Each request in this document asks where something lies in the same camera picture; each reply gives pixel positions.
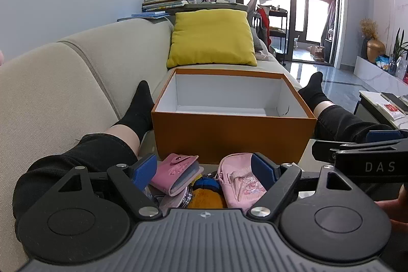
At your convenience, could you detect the plush dog toy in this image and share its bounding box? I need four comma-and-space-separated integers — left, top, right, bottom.
186, 173, 228, 209

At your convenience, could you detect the pink card wallet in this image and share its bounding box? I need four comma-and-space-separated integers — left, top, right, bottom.
150, 153, 205, 197

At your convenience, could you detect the white low cabinet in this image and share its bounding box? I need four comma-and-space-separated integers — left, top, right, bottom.
354, 56, 408, 97

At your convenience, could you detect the person's right hand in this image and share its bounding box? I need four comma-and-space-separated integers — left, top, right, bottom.
374, 185, 408, 232

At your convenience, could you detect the person's leg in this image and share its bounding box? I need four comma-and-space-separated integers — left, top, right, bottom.
13, 80, 156, 228
298, 71, 397, 145

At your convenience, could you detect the stack of books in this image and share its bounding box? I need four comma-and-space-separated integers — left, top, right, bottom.
142, 0, 188, 13

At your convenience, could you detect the coffee table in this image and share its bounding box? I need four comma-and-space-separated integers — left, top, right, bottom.
354, 90, 408, 132

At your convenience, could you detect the red and white packet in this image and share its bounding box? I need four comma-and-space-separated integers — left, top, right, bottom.
376, 101, 406, 120

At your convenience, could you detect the round silver case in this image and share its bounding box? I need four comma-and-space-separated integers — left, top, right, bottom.
159, 186, 194, 212

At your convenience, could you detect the person's right leg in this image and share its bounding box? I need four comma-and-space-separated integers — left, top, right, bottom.
298, 71, 397, 145

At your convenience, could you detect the blue flat book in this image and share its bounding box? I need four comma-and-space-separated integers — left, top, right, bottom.
131, 11, 171, 19

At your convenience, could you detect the yellow cushion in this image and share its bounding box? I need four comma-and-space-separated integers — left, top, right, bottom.
166, 9, 258, 68

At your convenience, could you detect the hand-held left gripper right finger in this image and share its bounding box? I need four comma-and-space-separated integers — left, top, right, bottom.
247, 152, 353, 222

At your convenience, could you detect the beige fabric sofa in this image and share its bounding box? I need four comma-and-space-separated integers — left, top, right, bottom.
0, 17, 298, 272

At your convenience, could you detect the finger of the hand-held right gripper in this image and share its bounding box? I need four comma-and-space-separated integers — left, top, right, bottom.
363, 129, 408, 146
312, 138, 368, 162

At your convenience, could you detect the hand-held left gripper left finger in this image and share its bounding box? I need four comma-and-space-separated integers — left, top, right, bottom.
58, 153, 163, 220

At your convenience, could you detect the balcony door frame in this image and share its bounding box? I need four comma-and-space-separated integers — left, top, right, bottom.
288, 0, 344, 66

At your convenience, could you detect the dried flower bunch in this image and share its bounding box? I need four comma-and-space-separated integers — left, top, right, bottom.
360, 19, 378, 40

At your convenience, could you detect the green potted plant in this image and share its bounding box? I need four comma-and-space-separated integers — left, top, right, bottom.
393, 28, 408, 60

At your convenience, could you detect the red bag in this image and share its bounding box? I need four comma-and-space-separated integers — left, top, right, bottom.
257, 6, 271, 47

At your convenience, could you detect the person's left leg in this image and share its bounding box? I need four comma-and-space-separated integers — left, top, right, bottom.
13, 80, 156, 228

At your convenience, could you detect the pink printed pouch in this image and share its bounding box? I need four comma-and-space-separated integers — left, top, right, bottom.
214, 152, 267, 209

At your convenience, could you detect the orange cardboard box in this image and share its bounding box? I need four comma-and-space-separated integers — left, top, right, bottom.
151, 68, 317, 164

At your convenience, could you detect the blue snack packet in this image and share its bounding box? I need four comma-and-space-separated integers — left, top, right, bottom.
375, 55, 391, 70

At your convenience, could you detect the black utility cart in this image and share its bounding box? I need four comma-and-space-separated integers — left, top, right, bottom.
267, 6, 289, 65

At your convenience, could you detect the golden vase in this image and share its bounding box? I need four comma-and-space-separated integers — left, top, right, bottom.
366, 39, 386, 64

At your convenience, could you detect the checkered cushion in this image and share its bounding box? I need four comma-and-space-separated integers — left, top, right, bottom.
250, 27, 266, 53

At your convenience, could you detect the black book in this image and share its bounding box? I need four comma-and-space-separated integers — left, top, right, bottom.
381, 92, 408, 115

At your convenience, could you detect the grey desk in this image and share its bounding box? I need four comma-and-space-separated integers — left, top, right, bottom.
174, 2, 249, 16

